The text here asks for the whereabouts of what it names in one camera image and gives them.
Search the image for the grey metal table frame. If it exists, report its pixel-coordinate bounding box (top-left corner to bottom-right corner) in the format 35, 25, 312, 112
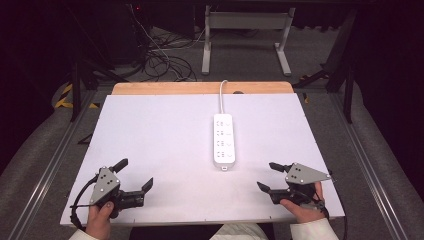
201, 4, 297, 77

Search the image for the person's lap white clothing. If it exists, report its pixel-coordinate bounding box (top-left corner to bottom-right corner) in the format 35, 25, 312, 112
209, 222, 270, 240

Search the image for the white power strip cable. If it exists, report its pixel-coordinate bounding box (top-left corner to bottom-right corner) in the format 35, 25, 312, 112
218, 79, 230, 115

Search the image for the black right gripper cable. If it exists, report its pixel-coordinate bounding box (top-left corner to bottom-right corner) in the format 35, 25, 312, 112
322, 203, 348, 240

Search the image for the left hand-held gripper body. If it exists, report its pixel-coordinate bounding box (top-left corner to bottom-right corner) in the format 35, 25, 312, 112
88, 166, 146, 220

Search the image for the person's left hand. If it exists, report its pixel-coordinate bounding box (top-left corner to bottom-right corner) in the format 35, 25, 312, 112
85, 201, 116, 240

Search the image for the person's right hand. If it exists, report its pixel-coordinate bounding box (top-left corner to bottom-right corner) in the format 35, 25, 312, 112
279, 181, 330, 225

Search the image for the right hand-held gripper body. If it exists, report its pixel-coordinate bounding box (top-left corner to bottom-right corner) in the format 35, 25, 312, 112
269, 162, 334, 212

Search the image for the yellow black hazard tape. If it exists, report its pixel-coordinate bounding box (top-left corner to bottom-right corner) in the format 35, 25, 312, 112
54, 82, 101, 110

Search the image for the black metal stand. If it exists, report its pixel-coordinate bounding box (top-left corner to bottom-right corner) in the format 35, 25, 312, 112
292, 9, 357, 125
65, 4, 130, 123

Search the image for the aluminium floor rail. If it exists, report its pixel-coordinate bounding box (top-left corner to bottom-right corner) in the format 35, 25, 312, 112
328, 92, 410, 240
6, 89, 98, 240

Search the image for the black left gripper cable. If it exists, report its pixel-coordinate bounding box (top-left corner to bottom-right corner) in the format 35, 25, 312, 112
68, 175, 98, 232

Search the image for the tangle of floor cables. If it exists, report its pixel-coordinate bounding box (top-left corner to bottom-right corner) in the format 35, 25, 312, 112
127, 3, 205, 83

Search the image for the white board sheet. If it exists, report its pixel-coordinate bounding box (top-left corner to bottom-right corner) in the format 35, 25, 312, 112
59, 93, 346, 228

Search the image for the white power strip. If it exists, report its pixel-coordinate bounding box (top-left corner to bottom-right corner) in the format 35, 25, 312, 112
212, 113, 237, 171

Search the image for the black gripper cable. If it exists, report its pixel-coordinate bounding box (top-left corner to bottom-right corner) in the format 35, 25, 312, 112
322, 203, 348, 240
68, 175, 98, 232

